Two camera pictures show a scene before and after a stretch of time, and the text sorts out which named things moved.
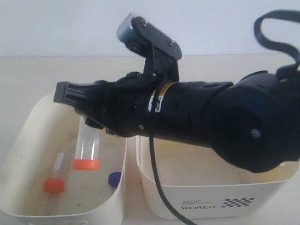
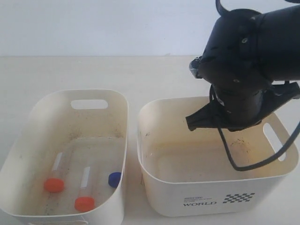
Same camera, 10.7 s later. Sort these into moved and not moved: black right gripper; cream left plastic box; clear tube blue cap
Moved: black right gripper
Not moved: clear tube blue cap; cream left plastic box
